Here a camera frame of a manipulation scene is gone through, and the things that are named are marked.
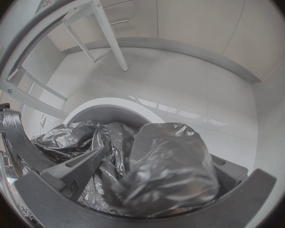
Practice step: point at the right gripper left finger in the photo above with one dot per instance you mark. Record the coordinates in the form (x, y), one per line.
(78, 172)

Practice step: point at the beige cabinet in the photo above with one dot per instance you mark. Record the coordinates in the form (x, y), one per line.
(192, 13)

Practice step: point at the white trash bin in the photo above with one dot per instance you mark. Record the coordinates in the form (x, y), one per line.
(109, 101)

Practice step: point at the grey chair with white legs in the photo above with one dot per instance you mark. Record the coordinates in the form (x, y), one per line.
(114, 44)

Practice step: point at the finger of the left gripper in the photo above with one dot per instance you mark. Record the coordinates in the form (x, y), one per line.
(3, 108)

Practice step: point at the black plastic bag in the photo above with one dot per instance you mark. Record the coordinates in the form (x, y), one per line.
(171, 163)

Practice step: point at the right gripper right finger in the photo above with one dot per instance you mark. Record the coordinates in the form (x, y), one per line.
(232, 172)

